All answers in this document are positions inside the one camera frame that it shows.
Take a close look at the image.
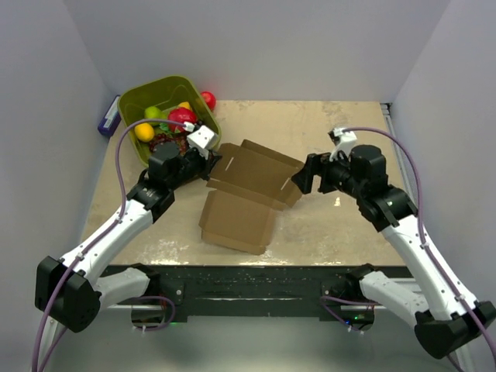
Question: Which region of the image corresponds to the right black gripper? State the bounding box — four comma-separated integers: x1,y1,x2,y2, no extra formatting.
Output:
291,147,366,199

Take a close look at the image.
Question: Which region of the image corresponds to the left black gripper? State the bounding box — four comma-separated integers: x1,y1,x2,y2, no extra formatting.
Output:
169,139,222,191

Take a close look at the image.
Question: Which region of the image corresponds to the brown cardboard box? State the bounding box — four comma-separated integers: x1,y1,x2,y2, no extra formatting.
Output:
199,139,303,255

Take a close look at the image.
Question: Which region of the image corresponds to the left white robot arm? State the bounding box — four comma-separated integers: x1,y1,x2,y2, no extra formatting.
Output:
35,134,220,332

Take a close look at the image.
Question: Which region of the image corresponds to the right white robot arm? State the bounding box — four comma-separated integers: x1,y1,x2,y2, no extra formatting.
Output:
291,145,495,359

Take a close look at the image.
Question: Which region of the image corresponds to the blue white small box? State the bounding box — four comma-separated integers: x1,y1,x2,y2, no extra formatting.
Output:
97,95,121,138

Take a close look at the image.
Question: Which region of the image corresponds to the dark purple grape bunch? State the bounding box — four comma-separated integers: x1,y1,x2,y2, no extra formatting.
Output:
148,133,189,155

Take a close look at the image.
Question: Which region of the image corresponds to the red pomegranate in bin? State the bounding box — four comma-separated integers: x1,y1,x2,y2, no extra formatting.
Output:
164,107,197,133

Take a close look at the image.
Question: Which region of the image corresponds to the yellow fruit at back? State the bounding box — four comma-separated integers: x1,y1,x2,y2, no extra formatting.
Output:
177,102,192,111

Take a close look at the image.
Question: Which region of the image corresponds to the red apple outside bin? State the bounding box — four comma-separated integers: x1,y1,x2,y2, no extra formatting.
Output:
201,91,217,111

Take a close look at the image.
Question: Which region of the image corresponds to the yellow lemon left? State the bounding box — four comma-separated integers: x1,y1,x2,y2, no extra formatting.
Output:
134,122,155,143

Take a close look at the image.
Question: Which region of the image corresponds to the green pear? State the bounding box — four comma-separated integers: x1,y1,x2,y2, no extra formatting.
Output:
144,106,163,119

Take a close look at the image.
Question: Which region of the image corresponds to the green plastic bin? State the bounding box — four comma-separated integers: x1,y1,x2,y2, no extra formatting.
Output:
118,75,222,167

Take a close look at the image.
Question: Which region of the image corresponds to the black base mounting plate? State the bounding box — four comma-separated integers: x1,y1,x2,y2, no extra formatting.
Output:
123,265,376,330

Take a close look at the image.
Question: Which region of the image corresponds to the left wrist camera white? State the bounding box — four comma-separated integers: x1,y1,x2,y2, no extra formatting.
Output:
187,126,219,150

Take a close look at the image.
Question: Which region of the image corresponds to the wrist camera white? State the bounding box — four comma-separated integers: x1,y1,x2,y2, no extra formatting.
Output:
329,128,357,161
187,126,219,150

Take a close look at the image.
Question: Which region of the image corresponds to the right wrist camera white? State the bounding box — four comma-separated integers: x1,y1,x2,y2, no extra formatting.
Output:
329,128,357,161

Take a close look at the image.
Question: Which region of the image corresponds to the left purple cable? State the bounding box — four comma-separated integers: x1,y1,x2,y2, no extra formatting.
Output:
30,119,195,372

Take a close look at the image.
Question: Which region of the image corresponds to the aluminium frame rail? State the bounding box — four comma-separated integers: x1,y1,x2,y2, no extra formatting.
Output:
380,103,418,206

